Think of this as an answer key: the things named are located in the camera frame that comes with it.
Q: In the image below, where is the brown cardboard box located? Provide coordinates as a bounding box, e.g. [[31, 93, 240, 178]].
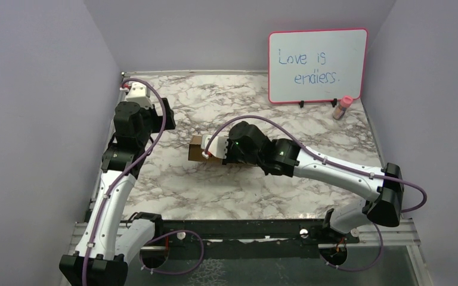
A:
[[188, 135, 225, 164]]

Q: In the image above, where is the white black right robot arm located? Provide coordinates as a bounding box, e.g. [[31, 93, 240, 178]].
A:
[[226, 122, 404, 243]]

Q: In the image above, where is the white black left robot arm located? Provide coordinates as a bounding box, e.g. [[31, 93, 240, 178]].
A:
[[59, 98, 176, 285]]

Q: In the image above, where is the pink framed whiteboard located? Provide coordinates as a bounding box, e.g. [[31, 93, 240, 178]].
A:
[[268, 28, 369, 104]]

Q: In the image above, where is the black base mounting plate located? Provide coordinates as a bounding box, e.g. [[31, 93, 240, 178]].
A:
[[134, 212, 359, 262]]

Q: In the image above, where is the pink lidded marker jar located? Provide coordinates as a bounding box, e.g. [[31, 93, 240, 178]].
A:
[[332, 96, 354, 120]]

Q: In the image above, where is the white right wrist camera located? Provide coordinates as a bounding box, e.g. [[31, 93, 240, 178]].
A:
[[200, 135, 228, 159]]

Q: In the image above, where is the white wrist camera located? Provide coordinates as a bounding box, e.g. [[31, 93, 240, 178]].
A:
[[120, 82, 153, 110], [200, 135, 228, 159]]

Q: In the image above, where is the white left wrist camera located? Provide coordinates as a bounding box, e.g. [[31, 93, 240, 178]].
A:
[[120, 82, 153, 110]]

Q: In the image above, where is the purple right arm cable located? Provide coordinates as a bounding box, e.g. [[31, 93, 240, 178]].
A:
[[203, 115, 428, 274]]

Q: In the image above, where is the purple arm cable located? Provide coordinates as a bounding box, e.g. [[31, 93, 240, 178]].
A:
[[81, 78, 205, 286], [203, 115, 428, 274]]

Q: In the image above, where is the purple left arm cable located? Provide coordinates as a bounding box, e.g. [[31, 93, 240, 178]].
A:
[[81, 78, 205, 286]]

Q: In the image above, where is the aluminium front frame rail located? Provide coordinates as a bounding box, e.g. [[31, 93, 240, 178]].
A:
[[89, 213, 432, 285]]

